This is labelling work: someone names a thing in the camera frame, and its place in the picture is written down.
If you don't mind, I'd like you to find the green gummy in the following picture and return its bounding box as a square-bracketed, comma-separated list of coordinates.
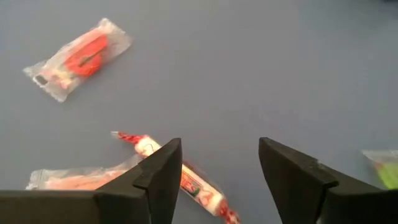
[360, 149, 398, 190]

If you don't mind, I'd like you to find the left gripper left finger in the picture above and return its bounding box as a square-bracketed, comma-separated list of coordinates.
[95, 138, 183, 224]

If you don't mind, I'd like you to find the white red-striped candy roll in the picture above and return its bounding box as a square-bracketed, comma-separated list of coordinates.
[111, 130, 242, 224]

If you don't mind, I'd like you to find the red gummy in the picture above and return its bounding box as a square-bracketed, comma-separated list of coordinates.
[22, 17, 134, 103]
[25, 154, 147, 191]

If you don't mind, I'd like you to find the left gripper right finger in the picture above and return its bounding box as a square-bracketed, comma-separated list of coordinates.
[259, 137, 389, 224]

